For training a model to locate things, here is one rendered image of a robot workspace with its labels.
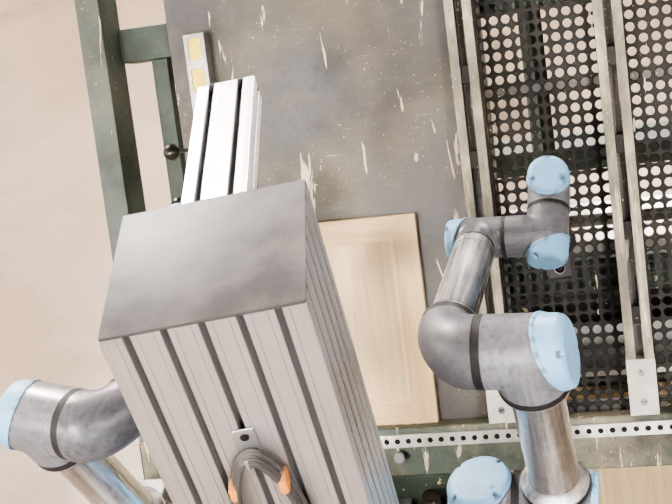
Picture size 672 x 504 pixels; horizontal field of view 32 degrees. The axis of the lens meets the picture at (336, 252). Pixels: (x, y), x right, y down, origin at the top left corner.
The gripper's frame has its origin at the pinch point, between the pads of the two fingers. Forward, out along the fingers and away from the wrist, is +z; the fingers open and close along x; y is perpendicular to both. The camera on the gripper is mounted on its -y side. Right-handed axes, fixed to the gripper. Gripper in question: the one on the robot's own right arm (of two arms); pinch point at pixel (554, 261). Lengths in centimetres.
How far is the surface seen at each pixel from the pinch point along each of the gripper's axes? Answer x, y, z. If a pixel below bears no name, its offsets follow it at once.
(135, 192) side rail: 92, 44, 14
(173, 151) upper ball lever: 77, 41, -6
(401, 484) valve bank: 42, -29, 45
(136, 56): 85, 72, -1
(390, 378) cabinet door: 40, -7, 34
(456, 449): 28, -24, 39
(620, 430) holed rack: -8.4, -27.6, 34.6
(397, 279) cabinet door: 33.8, 12.0, 21.1
